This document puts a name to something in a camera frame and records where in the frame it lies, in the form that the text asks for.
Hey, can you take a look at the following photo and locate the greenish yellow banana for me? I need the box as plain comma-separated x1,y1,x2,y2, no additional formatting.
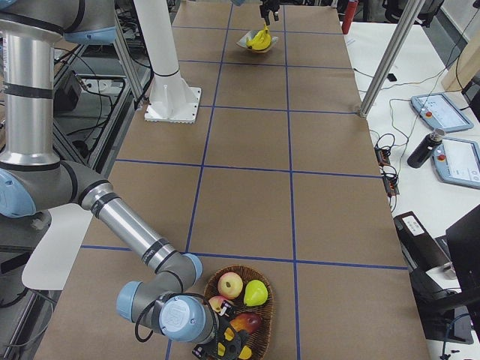
245,31,259,50

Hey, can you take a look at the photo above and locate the teach pendant near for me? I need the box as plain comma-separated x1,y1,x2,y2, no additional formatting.
433,137,479,189

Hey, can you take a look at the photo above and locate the black computer monitor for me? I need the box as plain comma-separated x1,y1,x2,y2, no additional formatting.
427,205,479,332

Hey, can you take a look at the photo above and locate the pink peach apple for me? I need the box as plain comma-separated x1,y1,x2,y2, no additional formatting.
217,271,243,300

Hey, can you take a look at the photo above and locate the dark red apple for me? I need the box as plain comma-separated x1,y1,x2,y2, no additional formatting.
229,312,263,334

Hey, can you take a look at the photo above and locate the black water bottle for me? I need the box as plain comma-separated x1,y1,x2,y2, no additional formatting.
407,128,446,169

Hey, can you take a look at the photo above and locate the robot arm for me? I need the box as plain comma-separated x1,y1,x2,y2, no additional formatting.
1,1,248,359

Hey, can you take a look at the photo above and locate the teach pendant far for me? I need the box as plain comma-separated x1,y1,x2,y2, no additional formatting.
410,93,473,133

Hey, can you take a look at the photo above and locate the large yellow banana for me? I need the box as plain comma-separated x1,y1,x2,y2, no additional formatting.
256,24,272,50

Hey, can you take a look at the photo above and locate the white table extension panel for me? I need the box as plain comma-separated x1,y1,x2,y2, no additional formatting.
22,204,92,290

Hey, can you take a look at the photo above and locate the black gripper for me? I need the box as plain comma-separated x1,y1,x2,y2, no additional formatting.
209,317,248,356
259,0,280,25

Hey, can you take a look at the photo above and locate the green pear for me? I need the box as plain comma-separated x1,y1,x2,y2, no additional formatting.
243,280,269,307

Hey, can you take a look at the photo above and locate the red cylinder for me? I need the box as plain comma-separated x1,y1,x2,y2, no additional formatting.
341,0,359,35

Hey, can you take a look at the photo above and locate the orange circuit board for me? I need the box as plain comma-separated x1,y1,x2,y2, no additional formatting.
382,177,399,197
375,148,391,167

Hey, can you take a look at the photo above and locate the small black puck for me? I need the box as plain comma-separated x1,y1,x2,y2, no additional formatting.
387,73,397,82

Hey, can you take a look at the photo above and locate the grey square plate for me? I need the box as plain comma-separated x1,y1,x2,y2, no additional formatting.
236,30,279,53

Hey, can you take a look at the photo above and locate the black box with label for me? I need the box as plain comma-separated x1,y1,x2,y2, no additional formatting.
392,211,457,297

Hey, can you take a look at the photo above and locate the teach pendant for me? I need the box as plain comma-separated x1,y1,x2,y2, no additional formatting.
410,93,473,133
433,137,479,189

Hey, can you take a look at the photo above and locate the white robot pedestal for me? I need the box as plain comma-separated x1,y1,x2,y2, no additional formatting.
134,0,202,124

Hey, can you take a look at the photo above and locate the aluminium frame post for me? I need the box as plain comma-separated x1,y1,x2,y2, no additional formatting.
358,0,425,119

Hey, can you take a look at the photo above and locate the red pink apple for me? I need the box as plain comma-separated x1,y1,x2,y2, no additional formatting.
208,295,226,313

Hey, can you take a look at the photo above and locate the wicker fruit basket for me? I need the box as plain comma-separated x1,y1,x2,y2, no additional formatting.
192,265,274,359

